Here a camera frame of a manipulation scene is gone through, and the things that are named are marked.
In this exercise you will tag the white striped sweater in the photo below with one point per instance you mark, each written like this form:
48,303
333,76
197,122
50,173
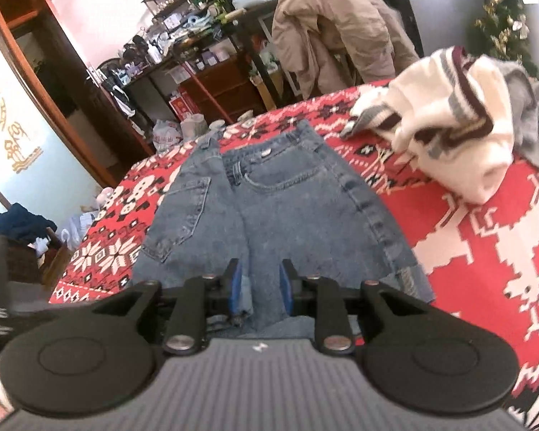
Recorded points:
440,112

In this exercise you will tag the white pet bowl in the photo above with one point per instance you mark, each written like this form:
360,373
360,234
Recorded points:
246,116

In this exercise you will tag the grey refrigerator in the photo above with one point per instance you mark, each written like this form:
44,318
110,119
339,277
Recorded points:
444,9

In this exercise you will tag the wicker basket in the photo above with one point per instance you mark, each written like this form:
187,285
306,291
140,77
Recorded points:
27,260

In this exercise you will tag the blue denim jeans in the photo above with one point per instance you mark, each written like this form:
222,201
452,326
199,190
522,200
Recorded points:
287,206

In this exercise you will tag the small Christmas tree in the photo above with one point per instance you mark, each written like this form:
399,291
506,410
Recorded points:
503,31

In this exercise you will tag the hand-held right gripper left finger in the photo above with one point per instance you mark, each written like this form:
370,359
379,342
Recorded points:
236,292

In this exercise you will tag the red patterned blanket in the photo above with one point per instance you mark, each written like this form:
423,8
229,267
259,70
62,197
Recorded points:
476,242

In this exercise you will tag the blue pet bowl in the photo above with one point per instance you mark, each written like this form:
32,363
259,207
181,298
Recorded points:
216,123

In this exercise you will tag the frosted glass door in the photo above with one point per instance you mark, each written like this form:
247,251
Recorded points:
27,166

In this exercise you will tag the white plastic bag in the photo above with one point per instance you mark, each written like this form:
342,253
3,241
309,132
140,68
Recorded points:
166,137

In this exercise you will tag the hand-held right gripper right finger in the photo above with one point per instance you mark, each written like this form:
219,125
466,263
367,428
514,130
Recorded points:
285,292

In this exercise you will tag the red carton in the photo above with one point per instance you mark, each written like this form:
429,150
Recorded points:
183,105

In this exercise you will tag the wooden door frame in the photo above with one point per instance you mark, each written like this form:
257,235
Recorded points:
72,76

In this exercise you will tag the cluttered shelf rack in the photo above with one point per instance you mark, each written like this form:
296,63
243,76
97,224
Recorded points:
170,31

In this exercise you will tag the beige jacket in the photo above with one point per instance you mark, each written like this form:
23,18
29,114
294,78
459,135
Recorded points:
332,22

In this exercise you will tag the navy clothes pile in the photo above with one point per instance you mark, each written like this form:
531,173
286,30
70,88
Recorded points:
22,222

